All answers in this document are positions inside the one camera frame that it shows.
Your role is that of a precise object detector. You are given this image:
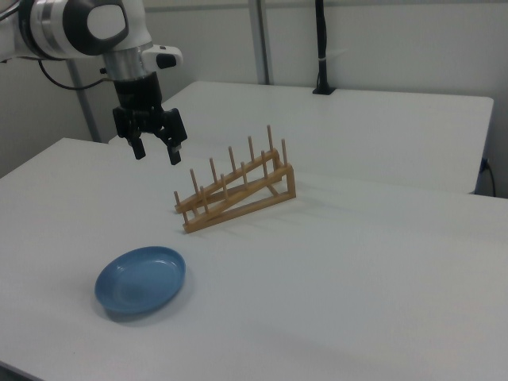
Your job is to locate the aluminium frame post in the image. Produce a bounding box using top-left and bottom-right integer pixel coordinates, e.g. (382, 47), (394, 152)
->
(248, 0), (275, 86)

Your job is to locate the grey frame post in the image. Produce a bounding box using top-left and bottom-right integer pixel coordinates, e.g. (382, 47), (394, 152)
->
(66, 59), (101, 143)

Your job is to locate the black pole stand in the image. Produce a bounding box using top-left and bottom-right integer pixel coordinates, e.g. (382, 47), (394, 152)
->
(312, 0), (338, 96)

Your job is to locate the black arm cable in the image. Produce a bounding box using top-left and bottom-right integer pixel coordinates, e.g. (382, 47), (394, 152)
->
(37, 58), (116, 90)

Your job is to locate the wooden plate rack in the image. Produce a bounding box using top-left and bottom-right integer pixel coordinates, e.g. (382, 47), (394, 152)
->
(173, 124), (297, 234)

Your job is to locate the black wall cable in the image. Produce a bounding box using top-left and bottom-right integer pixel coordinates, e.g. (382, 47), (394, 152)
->
(479, 157), (498, 197)

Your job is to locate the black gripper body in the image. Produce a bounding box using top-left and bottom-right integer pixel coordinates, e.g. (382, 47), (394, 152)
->
(113, 73), (168, 135)

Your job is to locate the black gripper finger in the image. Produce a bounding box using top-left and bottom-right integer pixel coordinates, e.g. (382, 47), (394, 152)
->
(158, 107), (188, 167)
(112, 107), (147, 161)

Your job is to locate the blue plate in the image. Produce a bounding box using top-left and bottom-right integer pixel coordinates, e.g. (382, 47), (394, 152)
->
(94, 245), (187, 317)

